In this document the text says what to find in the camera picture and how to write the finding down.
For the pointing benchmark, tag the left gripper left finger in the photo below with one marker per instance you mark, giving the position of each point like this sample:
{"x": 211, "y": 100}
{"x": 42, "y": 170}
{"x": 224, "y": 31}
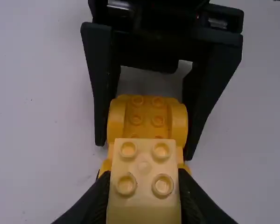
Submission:
{"x": 100, "y": 200}

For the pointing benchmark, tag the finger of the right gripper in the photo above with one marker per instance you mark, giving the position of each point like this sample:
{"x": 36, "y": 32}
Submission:
{"x": 100, "y": 70}
{"x": 212, "y": 81}

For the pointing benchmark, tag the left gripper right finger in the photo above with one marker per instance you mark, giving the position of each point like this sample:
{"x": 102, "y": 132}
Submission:
{"x": 196, "y": 203}

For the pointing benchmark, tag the yellow toy car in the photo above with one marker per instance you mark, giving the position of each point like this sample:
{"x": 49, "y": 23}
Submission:
{"x": 144, "y": 121}

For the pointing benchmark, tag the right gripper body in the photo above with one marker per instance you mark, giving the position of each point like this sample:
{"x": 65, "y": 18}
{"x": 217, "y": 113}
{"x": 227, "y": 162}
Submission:
{"x": 158, "y": 39}

